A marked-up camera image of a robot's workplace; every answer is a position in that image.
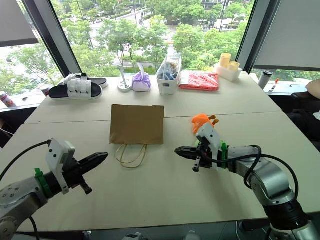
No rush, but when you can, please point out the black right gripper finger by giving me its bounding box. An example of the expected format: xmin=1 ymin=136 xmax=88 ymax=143
xmin=174 ymin=146 xmax=200 ymax=154
xmin=175 ymin=151 xmax=200 ymax=161

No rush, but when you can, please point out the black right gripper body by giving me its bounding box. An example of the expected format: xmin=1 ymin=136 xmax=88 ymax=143
xmin=192 ymin=138 xmax=214 ymax=174

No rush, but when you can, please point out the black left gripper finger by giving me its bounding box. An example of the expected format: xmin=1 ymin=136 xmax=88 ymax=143
xmin=79 ymin=151 xmax=110 ymax=168
xmin=82 ymin=156 xmax=108 ymax=174

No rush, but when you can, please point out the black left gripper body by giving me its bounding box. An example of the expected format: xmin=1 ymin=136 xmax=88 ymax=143
xmin=61 ymin=157 xmax=93 ymax=196

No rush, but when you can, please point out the brown paper bag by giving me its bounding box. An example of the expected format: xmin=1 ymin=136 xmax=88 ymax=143
xmin=108 ymin=104 xmax=165 ymax=169

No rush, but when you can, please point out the purple tissue pack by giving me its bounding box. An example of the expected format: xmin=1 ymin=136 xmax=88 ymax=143
xmin=131 ymin=70 xmax=152 ymax=93

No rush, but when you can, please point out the clear plastic bag with items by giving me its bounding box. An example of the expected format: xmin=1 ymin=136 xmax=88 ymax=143
xmin=156 ymin=52 xmax=182 ymax=80

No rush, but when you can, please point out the green right wrist clamp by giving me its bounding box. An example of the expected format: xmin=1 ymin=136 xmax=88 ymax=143
xmin=216 ymin=141 xmax=230 ymax=170

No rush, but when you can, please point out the green wrist clamp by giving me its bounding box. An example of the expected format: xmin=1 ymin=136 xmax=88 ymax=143
xmin=216 ymin=141 xmax=230 ymax=170
xmin=34 ymin=167 xmax=54 ymax=199

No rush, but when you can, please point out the orange toy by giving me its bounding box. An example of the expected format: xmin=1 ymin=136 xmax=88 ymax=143
xmin=191 ymin=113 xmax=220 ymax=136

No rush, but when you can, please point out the green left wrist clamp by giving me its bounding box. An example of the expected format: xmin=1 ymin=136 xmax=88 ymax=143
xmin=34 ymin=167 xmax=54 ymax=199

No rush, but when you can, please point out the white storage basket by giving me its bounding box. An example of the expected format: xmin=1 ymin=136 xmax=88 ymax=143
xmin=155 ymin=71 xmax=182 ymax=96

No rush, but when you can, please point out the black white slipper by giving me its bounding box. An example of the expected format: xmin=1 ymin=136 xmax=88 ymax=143
xmin=57 ymin=72 xmax=110 ymax=89
xmin=48 ymin=79 xmax=104 ymax=101

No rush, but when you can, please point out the red plastic packet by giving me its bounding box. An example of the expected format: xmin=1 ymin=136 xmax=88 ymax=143
xmin=178 ymin=70 xmax=221 ymax=92

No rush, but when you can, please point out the white stand with round base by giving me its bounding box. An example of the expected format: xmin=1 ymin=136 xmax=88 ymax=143
xmin=117 ymin=64 xmax=133 ymax=93

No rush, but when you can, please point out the clear bottle cap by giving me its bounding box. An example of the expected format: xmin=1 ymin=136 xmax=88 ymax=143
xmin=124 ymin=232 xmax=144 ymax=240

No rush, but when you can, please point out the white cup holder box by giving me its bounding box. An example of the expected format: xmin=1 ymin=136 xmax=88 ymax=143
xmin=213 ymin=62 xmax=243 ymax=82

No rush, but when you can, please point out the short yellow cup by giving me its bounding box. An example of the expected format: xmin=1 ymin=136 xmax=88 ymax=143
xmin=227 ymin=61 xmax=241 ymax=74

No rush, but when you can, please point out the tall yellow cup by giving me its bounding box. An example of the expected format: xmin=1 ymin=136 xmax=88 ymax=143
xmin=219 ymin=52 xmax=233 ymax=68

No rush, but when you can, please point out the red printed can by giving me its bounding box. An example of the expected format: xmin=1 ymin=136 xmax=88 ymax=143
xmin=0 ymin=90 xmax=17 ymax=109

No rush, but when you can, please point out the silver tumbler with black lid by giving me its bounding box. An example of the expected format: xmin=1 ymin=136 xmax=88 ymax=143
xmin=257 ymin=70 xmax=273 ymax=90

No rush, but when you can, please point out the dark chair with beige cushion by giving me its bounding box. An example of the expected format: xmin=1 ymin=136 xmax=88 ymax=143
xmin=286 ymin=79 xmax=320 ymax=153

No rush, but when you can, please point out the grey roller blind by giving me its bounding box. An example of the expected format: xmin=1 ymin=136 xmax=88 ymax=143
xmin=0 ymin=0 xmax=40 ymax=48
xmin=253 ymin=0 xmax=320 ymax=73

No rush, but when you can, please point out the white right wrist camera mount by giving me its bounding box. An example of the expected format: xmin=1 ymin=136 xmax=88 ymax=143
xmin=195 ymin=123 xmax=225 ymax=171

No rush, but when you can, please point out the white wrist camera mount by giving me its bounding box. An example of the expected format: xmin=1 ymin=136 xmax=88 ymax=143
xmin=195 ymin=123 xmax=225 ymax=171
xmin=45 ymin=138 xmax=76 ymax=196

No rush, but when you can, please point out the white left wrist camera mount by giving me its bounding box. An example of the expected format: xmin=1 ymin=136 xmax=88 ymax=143
xmin=45 ymin=138 xmax=76 ymax=196

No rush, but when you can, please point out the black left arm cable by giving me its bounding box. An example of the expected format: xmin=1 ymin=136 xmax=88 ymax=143
xmin=0 ymin=140 xmax=53 ymax=182

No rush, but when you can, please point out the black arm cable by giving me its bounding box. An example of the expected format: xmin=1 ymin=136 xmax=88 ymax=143
xmin=201 ymin=144 xmax=300 ymax=197
xmin=0 ymin=140 xmax=53 ymax=182

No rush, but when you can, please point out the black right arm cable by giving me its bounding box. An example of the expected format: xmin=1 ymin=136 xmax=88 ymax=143
xmin=201 ymin=144 xmax=300 ymax=197

